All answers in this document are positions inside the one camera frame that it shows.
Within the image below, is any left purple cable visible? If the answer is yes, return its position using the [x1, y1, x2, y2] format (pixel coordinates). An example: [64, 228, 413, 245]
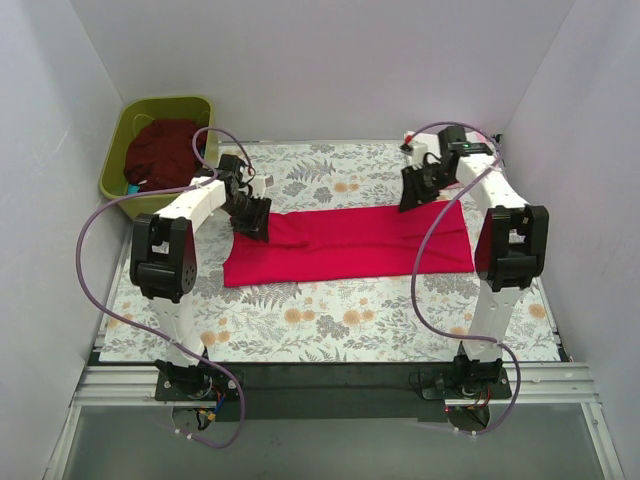
[75, 127, 256, 449]

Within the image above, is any aluminium frame rail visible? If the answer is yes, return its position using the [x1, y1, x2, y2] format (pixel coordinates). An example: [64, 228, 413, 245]
[72, 362, 600, 406]

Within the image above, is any folded white t shirt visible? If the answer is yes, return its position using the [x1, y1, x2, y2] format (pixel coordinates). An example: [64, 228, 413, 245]
[408, 126, 473, 189]

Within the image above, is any olive green plastic bin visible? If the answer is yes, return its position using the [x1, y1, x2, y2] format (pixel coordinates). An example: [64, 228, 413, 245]
[99, 95, 214, 219]

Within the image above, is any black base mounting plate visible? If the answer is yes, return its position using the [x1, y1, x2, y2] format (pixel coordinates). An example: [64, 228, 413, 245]
[154, 361, 515, 422]

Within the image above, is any purple cable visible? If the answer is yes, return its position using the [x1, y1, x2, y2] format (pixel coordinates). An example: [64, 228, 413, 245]
[402, 121, 522, 437]
[75, 127, 256, 449]

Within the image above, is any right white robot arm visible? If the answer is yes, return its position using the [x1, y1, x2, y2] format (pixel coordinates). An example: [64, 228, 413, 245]
[399, 122, 549, 398]

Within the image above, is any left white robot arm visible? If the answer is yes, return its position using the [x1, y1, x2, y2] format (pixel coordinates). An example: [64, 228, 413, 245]
[130, 154, 274, 400]

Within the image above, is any bright red t shirt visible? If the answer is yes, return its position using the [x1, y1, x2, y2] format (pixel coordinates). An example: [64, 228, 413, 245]
[223, 201, 446, 288]

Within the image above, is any dark maroon t shirt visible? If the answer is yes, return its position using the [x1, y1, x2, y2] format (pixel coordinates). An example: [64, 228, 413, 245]
[123, 119, 203, 192]

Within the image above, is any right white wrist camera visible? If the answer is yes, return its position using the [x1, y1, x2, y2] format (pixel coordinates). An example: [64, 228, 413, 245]
[400, 131, 431, 165]

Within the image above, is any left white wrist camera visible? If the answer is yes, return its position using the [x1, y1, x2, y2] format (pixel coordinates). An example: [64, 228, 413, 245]
[247, 175, 274, 198]

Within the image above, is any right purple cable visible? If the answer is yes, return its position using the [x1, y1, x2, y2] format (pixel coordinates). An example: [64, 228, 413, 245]
[402, 121, 522, 437]

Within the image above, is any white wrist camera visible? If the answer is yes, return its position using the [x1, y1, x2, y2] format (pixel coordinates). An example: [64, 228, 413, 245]
[247, 175, 274, 198]
[400, 131, 431, 165]

